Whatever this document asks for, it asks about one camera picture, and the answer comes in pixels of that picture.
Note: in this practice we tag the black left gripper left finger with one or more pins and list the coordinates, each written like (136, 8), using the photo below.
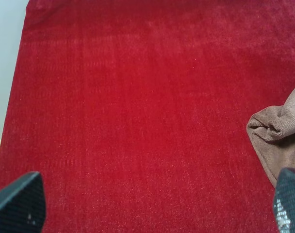
(23, 205)

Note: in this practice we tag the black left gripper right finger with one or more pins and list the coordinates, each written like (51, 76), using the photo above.
(284, 201)

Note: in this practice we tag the brown microfibre towel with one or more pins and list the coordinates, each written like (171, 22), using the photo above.
(272, 135)

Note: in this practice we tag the red velvet table cloth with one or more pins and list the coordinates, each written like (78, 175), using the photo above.
(135, 112)

